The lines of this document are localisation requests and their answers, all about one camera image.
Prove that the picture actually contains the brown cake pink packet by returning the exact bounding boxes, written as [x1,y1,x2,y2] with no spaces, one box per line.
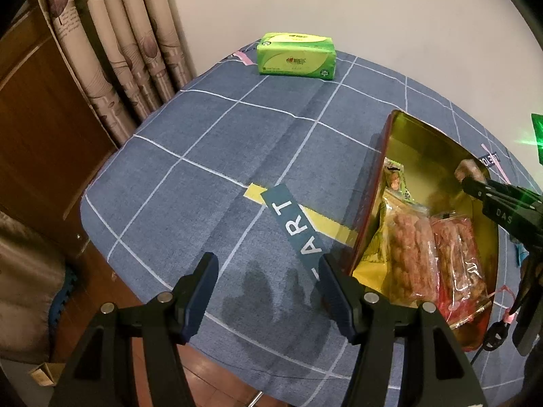
[455,159,487,184]

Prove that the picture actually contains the clear bag twisted snacks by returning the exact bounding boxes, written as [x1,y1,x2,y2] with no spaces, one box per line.
[429,212,489,319]

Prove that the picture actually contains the red snack packet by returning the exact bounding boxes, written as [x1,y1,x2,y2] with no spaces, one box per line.
[436,219,495,329]

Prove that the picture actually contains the clear bag orange snacks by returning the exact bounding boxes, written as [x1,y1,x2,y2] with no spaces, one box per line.
[382,188,440,304]

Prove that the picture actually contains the small green snack packet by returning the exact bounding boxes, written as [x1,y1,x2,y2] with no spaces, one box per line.
[383,157,415,203]

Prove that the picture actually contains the yellow snack bag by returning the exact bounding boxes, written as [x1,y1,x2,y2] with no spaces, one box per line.
[353,200,415,307]

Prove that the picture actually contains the red gold toffee tin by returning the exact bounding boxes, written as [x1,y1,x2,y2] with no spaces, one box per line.
[344,110,499,351]

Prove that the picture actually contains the dark wooden cabinet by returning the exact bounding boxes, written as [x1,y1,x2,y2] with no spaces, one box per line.
[1,1,115,364]

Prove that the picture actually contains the blue checked tablecloth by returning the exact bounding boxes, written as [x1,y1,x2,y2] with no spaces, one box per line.
[81,45,538,406]

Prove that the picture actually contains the green tissue pack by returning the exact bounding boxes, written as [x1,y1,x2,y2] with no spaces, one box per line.
[257,32,337,80]

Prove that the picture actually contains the beige patterned curtain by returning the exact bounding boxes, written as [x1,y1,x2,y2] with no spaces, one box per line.
[38,0,192,144]

